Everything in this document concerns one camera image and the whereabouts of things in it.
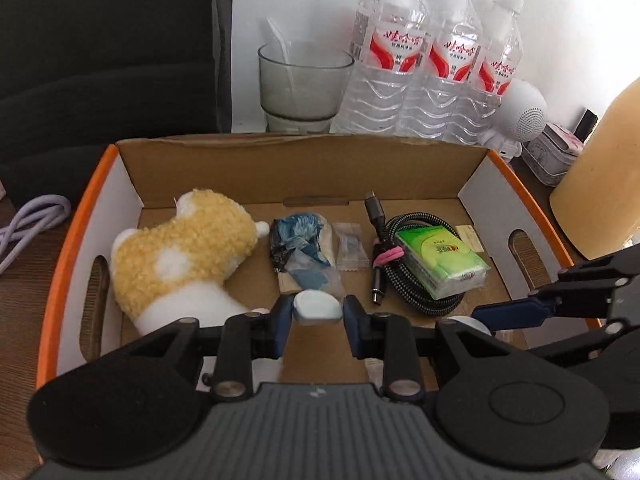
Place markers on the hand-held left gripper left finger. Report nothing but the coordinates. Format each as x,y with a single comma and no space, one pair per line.
280,327

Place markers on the small clear sachet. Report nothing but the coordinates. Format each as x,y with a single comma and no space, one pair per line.
348,247

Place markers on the yellow white plush alpaca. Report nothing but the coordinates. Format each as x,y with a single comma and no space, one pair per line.
190,245

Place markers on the red cardboard box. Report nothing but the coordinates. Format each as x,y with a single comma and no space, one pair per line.
300,170

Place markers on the crumpled blue plastic wrapper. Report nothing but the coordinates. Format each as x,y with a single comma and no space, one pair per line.
300,240

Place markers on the white plastic spoon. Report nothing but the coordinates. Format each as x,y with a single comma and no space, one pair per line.
280,42

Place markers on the small black box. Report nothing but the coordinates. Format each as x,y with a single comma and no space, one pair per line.
587,122

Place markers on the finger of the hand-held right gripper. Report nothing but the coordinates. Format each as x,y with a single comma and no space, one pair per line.
565,342
515,312

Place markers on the clear water bottle red label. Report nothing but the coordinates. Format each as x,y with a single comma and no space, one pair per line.
385,60
450,70
492,80

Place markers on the white round robot speaker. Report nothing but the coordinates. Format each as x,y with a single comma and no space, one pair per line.
525,110

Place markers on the green pocket tissue packet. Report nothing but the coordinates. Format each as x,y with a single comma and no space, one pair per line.
440,260

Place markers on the white round plastic disc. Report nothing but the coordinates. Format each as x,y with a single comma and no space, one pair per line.
315,307

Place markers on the clear drinking glass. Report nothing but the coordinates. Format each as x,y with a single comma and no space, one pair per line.
300,85

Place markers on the small pink white box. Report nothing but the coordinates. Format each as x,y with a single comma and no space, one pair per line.
550,152

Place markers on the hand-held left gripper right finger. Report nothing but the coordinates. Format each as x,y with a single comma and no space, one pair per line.
352,330

